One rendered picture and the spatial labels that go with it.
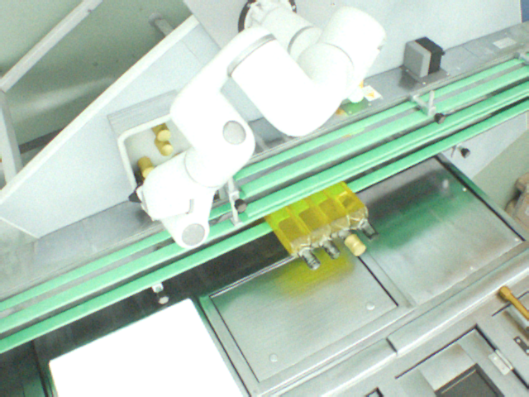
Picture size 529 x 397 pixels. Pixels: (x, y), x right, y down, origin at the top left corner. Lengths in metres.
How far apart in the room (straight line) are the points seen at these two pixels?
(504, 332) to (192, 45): 1.05
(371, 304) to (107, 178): 0.74
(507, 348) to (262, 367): 0.62
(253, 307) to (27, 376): 0.61
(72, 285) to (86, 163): 0.29
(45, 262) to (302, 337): 0.66
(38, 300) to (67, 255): 0.13
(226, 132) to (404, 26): 0.92
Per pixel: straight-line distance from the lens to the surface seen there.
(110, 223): 1.35
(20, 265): 1.37
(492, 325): 1.44
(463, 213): 1.65
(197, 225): 1.02
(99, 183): 1.33
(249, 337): 1.32
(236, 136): 0.75
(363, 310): 1.35
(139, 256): 1.29
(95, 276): 1.29
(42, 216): 1.36
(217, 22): 1.16
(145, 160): 1.28
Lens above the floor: 1.74
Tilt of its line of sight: 38 degrees down
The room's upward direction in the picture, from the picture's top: 143 degrees clockwise
